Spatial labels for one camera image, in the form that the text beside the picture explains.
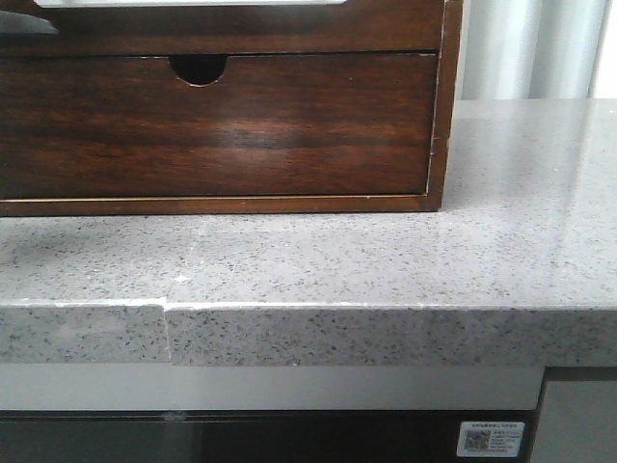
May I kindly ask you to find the grey cabinet door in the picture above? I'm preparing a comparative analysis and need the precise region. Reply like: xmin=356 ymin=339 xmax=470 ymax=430
xmin=530 ymin=368 xmax=616 ymax=462

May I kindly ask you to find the black glass appliance door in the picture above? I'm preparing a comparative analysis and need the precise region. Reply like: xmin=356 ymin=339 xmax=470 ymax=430
xmin=1 ymin=410 xmax=537 ymax=462

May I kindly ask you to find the white QR code sticker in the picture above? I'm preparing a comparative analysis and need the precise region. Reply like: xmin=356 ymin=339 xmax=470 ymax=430
xmin=456 ymin=422 xmax=525 ymax=458

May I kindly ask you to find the dark wooden drawer cabinet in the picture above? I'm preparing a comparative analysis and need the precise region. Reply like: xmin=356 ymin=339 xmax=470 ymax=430
xmin=1 ymin=1 xmax=463 ymax=217

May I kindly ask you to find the white curtain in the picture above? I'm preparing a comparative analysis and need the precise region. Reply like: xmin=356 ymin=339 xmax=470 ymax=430
xmin=456 ymin=0 xmax=616 ymax=100

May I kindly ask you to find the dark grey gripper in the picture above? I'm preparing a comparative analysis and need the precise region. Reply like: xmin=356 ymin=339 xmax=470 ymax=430
xmin=0 ymin=12 xmax=59 ymax=36

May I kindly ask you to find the dark wooden drawer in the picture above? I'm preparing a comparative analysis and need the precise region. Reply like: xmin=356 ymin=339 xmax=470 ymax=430
xmin=1 ymin=53 xmax=437 ymax=199
xmin=1 ymin=1 xmax=445 ymax=57

